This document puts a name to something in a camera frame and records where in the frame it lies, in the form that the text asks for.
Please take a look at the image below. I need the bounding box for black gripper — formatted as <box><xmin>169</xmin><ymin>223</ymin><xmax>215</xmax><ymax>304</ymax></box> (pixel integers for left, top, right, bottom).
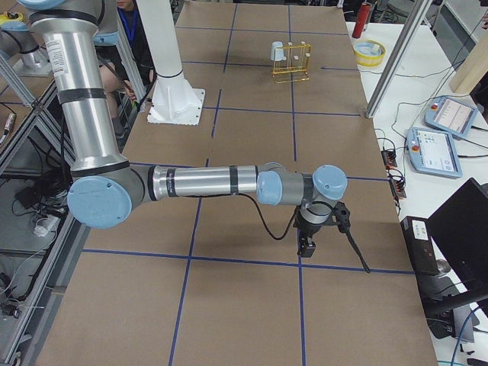
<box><xmin>294</xmin><ymin>213</ymin><xmax>329</xmax><ymax>257</ymax></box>

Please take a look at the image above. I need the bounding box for light blue plastic cup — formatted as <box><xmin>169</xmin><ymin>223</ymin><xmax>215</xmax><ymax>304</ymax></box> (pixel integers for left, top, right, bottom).
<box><xmin>270</xmin><ymin>41</ymin><xmax>286</xmax><ymax>62</ymax></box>

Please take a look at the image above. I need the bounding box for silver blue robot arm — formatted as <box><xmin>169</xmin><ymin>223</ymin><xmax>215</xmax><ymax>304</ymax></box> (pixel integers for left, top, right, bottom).
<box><xmin>24</xmin><ymin>1</ymin><xmax>350</xmax><ymax>258</ymax></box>

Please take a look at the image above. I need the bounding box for second robot arm grey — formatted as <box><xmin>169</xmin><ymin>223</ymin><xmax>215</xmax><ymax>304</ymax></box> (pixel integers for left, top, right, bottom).
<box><xmin>1</xmin><ymin>21</ymin><xmax>52</xmax><ymax>77</ymax></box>

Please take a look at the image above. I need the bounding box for orange black connector strip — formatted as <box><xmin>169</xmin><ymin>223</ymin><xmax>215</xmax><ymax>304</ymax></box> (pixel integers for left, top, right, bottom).
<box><xmin>381</xmin><ymin>149</ymin><xmax>406</xmax><ymax>201</ymax></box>

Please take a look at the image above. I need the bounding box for black desktop box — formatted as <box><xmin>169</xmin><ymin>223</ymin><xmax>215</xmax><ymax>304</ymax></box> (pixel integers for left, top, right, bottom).
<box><xmin>400</xmin><ymin>216</ymin><xmax>439</xmax><ymax>276</ymax></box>

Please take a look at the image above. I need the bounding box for lower teach pendant tablet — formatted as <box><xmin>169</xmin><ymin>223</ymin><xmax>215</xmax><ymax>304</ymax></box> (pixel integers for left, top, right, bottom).
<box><xmin>406</xmin><ymin>127</ymin><xmax>463</xmax><ymax>178</ymax></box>

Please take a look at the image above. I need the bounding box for teach pendant tablet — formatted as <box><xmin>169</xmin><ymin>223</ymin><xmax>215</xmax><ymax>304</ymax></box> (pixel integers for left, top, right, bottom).
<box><xmin>424</xmin><ymin>96</ymin><xmax>478</xmax><ymax>139</ymax></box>
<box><xmin>406</xmin><ymin>127</ymin><xmax>463</xmax><ymax>178</ymax></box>

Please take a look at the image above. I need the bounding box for black computer monitor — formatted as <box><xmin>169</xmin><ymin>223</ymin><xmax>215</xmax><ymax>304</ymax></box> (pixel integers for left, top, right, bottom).
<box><xmin>427</xmin><ymin>178</ymin><xmax>487</xmax><ymax>290</ymax></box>

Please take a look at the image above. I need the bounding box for upper teach pendant tablet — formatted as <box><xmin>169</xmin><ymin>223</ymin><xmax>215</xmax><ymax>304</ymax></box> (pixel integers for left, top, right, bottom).
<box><xmin>424</xmin><ymin>96</ymin><xmax>478</xmax><ymax>139</ymax></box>

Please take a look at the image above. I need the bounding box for yellow white tape roll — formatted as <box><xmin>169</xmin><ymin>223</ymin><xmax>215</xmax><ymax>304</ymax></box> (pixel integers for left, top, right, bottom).
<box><xmin>353</xmin><ymin>40</ymin><xmax>386</xmax><ymax>67</ymax></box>

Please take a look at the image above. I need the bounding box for red cylindrical bottle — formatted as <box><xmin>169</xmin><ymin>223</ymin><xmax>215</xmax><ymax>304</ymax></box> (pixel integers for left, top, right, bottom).
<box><xmin>352</xmin><ymin>2</ymin><xmax>371</xmax><ymax>39</ymax></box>

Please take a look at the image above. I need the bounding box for wooden board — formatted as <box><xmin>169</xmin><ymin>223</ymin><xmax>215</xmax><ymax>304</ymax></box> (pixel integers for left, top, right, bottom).
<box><xmin>449</xmin><ymin>34</ymin><xmax>488</xmax><ymax>95</ymax></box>

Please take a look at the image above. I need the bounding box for seated person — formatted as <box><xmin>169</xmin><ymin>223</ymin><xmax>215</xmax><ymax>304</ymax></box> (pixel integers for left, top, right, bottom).
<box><xmin>97</xmin><ymin>0</ymin><xmax>157</xmax><ymax>140</ymax></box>

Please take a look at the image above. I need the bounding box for white power strip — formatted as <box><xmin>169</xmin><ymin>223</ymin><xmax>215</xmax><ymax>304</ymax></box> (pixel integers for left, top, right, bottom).
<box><xmin>33</xmin><ymin>214</ymin><xmax>59</xmax><ymax>237</ymax></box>

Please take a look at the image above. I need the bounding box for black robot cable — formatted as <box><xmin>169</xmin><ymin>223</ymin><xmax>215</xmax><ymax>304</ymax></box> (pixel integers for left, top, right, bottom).
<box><xmin>236</xmin><ymin>192</ymin><xmax>302</xmax><ymax>241</ymax></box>

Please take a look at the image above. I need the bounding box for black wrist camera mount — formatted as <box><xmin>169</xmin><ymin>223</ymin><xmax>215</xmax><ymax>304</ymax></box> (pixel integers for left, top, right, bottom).
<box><xmin>332</xmin><ymin>201</ymin><xmax>351</xmax><ymax>233</ymax></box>

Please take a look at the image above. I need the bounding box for gold wire cup holder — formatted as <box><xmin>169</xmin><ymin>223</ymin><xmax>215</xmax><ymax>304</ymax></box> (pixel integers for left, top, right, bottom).
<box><xmin>271</xmin><ymin>40</ymin><xmax>312</xmax><ymax>84</ymax></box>

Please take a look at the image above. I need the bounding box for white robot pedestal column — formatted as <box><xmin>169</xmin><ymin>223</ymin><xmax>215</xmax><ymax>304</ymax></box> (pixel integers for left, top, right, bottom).
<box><xmin>137</xmin><ymin>0</ymin><xmax>205</xmax><ymax>126</ymax></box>

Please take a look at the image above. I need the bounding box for aluminium frame post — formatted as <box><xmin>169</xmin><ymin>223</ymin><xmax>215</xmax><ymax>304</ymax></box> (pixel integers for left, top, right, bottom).
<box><xmin>365</xmin><ymin>0</ymin><xmax>432</xmax><ymax>118</ymax></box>

